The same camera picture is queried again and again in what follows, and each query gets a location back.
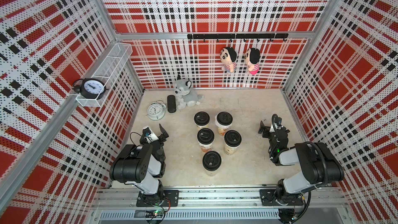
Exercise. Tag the hanging doll blue shorts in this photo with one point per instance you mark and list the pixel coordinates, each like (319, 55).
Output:
(228, 58)

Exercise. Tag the grey husky plush toy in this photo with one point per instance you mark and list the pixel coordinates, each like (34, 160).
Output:
(185, 94)

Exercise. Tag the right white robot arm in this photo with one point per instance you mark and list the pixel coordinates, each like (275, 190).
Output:
(318, 166)

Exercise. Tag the hanging doll pink dress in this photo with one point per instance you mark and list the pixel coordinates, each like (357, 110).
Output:
(252, 57)

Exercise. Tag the black glasses case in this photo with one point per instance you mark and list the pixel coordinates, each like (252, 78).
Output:
(171, 104)

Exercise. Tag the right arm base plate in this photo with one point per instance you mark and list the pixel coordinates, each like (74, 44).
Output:
(269, 197)

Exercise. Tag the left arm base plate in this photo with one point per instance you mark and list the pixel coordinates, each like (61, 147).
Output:
(164, 198)

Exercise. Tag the black hook rail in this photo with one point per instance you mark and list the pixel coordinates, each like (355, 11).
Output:
(270, 36)

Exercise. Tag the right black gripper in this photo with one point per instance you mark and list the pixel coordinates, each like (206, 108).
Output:
(267, 130)

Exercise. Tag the black cup lid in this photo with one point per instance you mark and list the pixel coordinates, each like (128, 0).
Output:
(212, 161)
(224, 119)
(232, 138)
(201, 118)
(205, 136)

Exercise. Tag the paper milk tea cup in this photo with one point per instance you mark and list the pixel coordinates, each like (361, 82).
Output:
(199, 126)

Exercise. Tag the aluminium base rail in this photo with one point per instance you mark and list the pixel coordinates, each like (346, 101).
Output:
(224, 204)

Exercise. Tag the black wall clock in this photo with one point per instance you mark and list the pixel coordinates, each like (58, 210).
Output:
(90, 88)

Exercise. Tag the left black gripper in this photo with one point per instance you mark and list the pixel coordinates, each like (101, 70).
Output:
(164, 133)

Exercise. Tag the white alarm clock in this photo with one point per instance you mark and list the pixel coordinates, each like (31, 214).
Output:
(156, 110)

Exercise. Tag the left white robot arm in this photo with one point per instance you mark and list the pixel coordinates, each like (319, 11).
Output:
(142, 166)

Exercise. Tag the white wire basket shelf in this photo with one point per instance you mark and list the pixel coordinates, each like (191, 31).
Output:
(107, 69)

